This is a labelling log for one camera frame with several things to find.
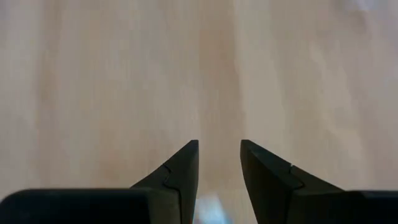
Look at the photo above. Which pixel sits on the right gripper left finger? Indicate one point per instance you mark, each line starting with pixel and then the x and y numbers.
pixel 174 186

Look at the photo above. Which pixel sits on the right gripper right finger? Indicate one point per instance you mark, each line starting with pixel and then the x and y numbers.
pixel 273 193

